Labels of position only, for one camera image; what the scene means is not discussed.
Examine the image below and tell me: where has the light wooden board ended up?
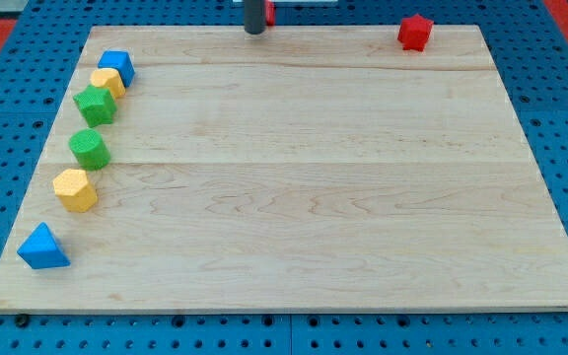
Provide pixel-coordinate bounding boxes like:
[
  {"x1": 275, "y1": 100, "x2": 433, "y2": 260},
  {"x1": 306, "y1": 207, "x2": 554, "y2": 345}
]
[{"x1": 0, "y1": 25, "x2": 568, "y2": 315}]

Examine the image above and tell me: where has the small red block behind tool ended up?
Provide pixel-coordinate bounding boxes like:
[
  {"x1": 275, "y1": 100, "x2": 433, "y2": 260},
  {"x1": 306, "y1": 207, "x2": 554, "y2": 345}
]
[{"x1": 264, "y1": 0, "x2": 275, "y2": 27}]

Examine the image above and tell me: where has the red star block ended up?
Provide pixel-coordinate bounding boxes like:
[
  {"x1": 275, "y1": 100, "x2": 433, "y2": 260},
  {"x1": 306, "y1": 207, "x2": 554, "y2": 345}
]
[{"x1": 397, "y1": 14, "x2": 434, "y2": 51}]

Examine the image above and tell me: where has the green cylinder block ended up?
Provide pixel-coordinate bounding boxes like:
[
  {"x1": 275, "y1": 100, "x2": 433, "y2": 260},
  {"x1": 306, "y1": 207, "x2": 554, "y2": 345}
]
[{"x1": 68, "y1": 128, "x2": 110, "y2": 171}]

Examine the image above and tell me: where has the yellow heart block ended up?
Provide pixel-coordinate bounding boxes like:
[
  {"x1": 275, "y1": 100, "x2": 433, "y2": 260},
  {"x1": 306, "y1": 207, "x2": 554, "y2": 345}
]
[{"x1": 90, "y1": 68, "x2": 126, "y2": 99}]

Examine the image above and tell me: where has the green star block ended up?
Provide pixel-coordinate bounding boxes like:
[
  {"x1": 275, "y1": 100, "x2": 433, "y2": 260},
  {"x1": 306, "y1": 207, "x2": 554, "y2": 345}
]
[{"x1": 73, "y1": 85, "x2": 117, "y2": 128}]

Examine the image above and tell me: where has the blue cube block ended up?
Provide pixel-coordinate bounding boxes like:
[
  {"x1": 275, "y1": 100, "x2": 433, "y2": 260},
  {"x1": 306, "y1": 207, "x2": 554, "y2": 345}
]
[{"x1": 98, "y1": 50, "x2": 135, "y2": 88}]

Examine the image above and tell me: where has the yellow hexagon block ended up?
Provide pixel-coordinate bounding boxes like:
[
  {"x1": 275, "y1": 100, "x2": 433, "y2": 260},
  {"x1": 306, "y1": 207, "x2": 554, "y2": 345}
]
[{"x1": 52, "y1": 169, "x2": 99, "y2": 213}]

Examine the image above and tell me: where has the blue triangle block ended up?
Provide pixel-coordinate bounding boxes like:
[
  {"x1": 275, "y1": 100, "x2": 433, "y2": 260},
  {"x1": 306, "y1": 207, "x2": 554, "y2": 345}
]
[{"x1": 17, "y1": 222, "x2": 71, "y2": 269}]

